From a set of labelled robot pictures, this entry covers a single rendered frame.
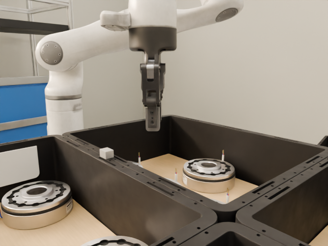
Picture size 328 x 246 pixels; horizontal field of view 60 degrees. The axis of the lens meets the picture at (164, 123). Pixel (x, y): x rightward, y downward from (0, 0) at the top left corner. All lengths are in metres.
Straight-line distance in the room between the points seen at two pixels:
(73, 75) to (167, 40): 0.42
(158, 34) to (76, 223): 0.31
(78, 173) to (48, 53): 0.34
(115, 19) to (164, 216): 0.27
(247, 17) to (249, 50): 0.37
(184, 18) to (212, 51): 3.11
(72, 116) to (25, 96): 1.68
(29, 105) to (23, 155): 1.90
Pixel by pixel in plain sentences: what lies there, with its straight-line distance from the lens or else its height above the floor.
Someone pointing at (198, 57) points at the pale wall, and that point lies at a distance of 3.90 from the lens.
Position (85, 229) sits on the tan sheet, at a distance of 0.46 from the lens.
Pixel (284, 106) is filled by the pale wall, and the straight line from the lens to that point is 3.48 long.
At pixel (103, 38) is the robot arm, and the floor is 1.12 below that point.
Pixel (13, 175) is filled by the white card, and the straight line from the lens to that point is 0.57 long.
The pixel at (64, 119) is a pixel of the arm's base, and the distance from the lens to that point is 0.77.
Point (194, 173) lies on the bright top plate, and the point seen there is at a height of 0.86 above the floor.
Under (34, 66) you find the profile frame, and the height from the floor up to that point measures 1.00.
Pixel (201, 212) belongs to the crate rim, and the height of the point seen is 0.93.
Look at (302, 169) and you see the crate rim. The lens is 0.42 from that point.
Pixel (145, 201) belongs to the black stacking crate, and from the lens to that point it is 0.35.
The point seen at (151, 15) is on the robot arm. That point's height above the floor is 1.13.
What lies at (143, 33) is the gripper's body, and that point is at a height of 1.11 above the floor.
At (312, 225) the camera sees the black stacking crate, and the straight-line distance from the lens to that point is 0.45.
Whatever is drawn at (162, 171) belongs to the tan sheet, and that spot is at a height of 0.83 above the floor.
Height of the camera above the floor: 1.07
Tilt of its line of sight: 13 degrees down
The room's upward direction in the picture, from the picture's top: straight up
